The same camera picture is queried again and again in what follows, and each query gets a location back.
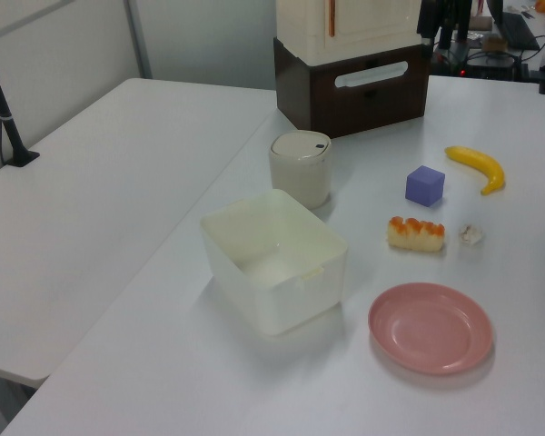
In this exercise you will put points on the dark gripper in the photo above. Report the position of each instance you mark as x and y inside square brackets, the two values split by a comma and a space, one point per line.
[436, 13]

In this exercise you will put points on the beige round lidded trash can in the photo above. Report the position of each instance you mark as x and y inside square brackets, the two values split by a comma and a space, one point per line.
[300, 175]

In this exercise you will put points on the black device with red light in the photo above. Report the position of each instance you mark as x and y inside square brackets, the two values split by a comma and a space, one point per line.
[486, 66]

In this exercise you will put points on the black laptop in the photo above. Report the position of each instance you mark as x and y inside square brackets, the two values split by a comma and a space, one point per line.
[515, 27]

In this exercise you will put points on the cream toy cabinet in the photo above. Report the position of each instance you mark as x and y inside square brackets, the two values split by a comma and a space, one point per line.
[368, 22]

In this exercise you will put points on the dark brown drawer box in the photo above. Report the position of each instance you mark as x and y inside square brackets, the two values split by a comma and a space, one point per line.
[368, 106]

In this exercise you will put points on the yellow toy banana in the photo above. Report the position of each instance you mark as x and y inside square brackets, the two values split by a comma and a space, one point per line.
[481, 164]

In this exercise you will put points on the purple cube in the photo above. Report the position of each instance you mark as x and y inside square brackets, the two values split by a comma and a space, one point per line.
[422, 186]

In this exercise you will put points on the crumpled white paper ball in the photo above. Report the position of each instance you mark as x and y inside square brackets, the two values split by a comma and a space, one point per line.
[471, 235]

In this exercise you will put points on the toy bread with orange topping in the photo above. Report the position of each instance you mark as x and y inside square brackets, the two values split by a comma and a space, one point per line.
[415, 236]

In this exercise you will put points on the pink round plate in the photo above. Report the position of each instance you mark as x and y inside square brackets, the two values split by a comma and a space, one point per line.
[429, 329]

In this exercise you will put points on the white rectangular plastic box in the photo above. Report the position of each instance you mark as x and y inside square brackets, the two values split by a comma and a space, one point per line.
[295, 300]

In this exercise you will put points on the black pole with base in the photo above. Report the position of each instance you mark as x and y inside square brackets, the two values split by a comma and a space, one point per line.
[2, 104]

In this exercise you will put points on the grey metal partition post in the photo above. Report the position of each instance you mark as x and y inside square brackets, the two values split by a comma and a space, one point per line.
[138, 38]

